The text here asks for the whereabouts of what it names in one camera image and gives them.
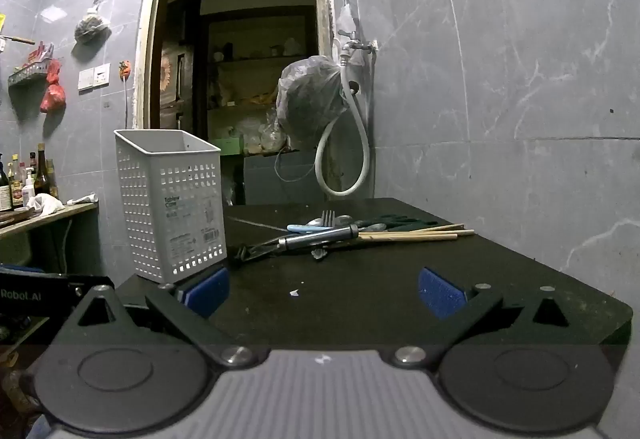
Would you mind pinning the sunflower picture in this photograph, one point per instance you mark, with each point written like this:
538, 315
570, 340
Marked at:
169, 74

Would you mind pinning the red plastic bag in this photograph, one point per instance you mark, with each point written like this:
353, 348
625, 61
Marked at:
53, 96

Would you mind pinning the white wall switch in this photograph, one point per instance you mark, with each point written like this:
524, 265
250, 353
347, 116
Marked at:
85, 80

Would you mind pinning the grey translucent plastic bag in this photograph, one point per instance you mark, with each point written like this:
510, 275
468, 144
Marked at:
310, 104

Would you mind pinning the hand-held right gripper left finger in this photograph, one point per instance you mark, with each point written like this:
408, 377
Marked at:
207, 291

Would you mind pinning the dark wooden door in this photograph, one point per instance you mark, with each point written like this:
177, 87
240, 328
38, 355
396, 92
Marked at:
192, 69

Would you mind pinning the white perforated utensil basket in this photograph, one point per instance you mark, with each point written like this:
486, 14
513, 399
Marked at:
170, 199

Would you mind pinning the white door frame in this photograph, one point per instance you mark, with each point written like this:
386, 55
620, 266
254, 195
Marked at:
152, 19

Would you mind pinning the green box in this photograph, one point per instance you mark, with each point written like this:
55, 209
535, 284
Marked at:
229, 147

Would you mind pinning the grey cabinet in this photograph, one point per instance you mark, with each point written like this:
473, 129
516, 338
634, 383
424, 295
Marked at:
280, 184

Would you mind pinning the hanging bag of dried goods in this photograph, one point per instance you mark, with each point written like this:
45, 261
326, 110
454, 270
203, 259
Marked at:
91, 26

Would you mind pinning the yellow packet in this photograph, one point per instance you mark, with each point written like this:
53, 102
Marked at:
2, 26

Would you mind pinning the row of condiment bottles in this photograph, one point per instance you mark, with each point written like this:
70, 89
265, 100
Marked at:
42, 174

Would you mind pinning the wooden shelf unit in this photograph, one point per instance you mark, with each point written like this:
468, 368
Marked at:
260, 11

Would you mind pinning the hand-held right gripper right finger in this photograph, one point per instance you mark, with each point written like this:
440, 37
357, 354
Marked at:
440, 291

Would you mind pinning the metal wall faucet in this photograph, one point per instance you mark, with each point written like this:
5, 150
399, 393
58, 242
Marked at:
355, 48

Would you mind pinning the metal wall rack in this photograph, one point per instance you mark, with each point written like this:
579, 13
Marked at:
27, 75

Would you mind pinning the metal spoon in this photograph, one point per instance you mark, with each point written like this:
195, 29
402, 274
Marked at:
314, 222
344, 220

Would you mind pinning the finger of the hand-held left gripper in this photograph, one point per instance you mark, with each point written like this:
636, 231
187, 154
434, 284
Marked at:
77, 286

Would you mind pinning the metal fork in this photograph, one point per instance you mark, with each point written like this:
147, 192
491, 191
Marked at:
328, 218

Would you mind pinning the white cloth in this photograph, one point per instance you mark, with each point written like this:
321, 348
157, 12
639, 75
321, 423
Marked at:
45, 204

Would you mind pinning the orange wall hook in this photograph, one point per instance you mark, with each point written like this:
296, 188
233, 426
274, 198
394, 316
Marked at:
124, 70

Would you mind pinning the red packets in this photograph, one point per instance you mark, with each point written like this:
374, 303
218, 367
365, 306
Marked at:
41, 54

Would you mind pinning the white tube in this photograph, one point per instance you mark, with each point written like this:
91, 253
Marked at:
82, 199

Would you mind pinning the clear bag on wall hook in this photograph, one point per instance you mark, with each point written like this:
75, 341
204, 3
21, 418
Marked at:
347, 11

